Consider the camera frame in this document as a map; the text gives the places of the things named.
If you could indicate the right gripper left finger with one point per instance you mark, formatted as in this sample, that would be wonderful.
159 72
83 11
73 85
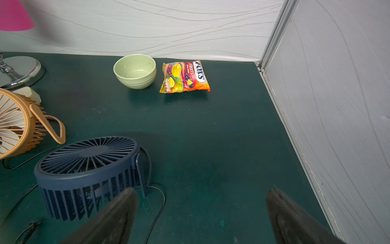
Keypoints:
112 225

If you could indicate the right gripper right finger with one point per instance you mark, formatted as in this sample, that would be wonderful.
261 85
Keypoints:
293 225

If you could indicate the navy blue desk fan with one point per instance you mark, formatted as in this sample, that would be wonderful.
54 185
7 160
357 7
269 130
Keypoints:
81 178

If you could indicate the orange desk fan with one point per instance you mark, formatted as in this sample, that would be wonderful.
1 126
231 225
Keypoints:
24 124

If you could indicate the green ceramic bowl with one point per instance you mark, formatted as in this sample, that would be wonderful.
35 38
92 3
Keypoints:
135 71

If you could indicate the colourful candy bag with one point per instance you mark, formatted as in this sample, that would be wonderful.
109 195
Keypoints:
184 77

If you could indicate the chrome cup holder stand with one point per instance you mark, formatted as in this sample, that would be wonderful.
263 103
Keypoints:
20 71

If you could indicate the pink plastic goblet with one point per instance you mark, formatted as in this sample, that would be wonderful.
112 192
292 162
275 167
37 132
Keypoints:
14 16

